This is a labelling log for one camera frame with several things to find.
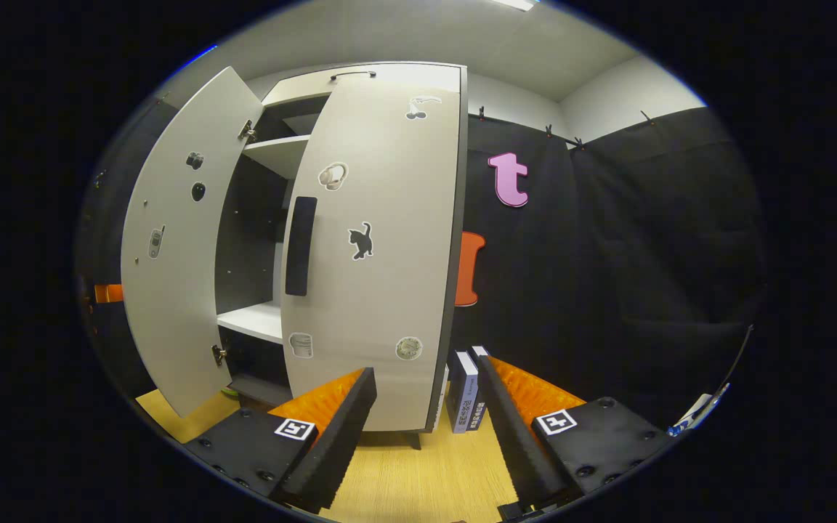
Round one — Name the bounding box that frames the white cabinet drawer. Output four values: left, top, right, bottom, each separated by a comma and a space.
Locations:
262, 63, 463, 109

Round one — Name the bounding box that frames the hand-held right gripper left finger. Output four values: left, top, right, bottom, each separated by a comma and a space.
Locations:
185, 367, 379, 514

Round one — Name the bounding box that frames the white open cabinet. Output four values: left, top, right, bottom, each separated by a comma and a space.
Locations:
214, 62, 469, 452

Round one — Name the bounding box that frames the dark computer monitor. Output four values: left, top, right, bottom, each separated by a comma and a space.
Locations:
716, 324, 755, 397

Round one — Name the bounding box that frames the white side table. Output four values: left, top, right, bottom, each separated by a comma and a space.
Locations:
668, 384, 731, 437

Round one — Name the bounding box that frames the white cabinet door with handle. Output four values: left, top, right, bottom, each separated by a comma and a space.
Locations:
280, 87, 464, 435

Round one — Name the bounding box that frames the grey upright box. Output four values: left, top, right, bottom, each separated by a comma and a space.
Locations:
448, 352, 480, 435

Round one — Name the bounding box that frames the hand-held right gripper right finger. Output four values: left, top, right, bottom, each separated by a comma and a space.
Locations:
478, 354, 678, 509

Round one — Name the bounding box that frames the white cabinet door with hinges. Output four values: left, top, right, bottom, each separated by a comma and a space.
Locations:
121, 67, 265, 419

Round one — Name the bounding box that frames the black backdrop cloth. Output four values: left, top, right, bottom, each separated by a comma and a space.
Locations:
77, 98, 767, 431

